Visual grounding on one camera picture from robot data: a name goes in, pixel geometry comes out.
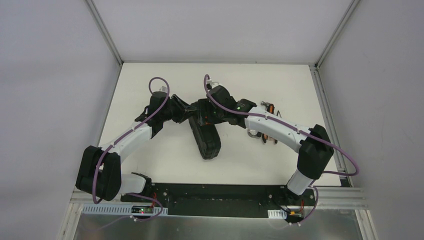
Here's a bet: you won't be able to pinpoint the black plastic tool case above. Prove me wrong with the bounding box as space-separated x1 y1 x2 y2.
188 113 222 161

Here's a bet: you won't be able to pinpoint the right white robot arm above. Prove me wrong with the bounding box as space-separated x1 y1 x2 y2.
205 84 334 205

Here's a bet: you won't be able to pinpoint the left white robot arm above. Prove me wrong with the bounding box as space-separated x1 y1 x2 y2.
75 91 198 204

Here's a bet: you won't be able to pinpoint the silver measuring tape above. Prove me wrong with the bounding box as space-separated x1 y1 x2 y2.
247 129 262 138

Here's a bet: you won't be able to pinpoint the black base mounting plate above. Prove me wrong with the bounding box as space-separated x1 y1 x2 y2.
141 183 316 218

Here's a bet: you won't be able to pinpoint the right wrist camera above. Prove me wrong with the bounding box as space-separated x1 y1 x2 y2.
206 79 220 90

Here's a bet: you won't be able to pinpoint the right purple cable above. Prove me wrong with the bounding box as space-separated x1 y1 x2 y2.
203 74 360 226

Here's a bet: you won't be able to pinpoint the purple cable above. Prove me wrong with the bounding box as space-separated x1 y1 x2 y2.
203 74 360 226
92 76 170 205

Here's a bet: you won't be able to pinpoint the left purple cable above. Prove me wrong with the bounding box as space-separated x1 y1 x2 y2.
92 76 170 205

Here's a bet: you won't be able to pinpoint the hammer with black handle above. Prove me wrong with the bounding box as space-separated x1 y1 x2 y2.
260 101 270 108

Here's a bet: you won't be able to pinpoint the orange handled pliers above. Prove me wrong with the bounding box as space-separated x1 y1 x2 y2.
261 103 278 144

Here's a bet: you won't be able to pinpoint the right white cable duct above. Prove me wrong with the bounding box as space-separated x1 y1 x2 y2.
267 209 287 220

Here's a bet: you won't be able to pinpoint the white cable duct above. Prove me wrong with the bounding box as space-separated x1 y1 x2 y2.
81 204 168 216
267 209 287 220

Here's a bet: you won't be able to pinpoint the left white cable duct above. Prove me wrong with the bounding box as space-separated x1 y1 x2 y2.
81 204 168 216

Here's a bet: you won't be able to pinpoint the aluminium frame rail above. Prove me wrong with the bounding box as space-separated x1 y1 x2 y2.
70 186 369 210

